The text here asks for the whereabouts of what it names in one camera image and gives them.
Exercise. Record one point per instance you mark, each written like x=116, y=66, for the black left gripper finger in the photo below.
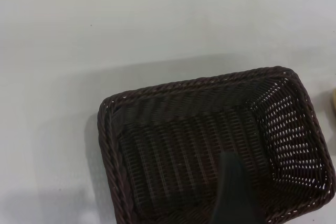
x=236, y=195

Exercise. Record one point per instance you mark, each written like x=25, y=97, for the dark brown wicker basket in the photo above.
x=183, y=142

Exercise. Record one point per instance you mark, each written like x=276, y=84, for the ridged bread roll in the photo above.
x=334, y=103

